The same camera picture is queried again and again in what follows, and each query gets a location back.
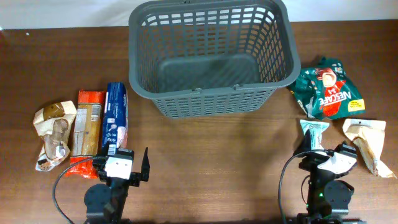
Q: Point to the white teal small packet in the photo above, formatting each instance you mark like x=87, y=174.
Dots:
x=315, y=129

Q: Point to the beige paper snack pouch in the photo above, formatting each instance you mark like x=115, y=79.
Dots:
x=368, y=136

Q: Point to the beige brown chocolate pouch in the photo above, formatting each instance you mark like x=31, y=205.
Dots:
x=53, y=125

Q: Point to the orange cracker package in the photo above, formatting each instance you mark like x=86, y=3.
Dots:
x=86, y=134

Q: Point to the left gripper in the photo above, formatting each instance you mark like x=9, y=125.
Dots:
x=135, y=177

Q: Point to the blue biscuit package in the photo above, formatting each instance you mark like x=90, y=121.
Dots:
x=115, y=121

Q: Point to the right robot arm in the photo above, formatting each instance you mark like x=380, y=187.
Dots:
x=328, y=196

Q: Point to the green Nescafe coffee bag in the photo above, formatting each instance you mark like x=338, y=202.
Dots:
x=325, y=91

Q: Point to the grey plastic basket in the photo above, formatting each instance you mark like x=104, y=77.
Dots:
x=201, y=58

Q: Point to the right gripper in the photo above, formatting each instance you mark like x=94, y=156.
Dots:
x=312, y=161

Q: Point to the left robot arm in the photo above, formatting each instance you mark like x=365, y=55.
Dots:
x=105, y=201

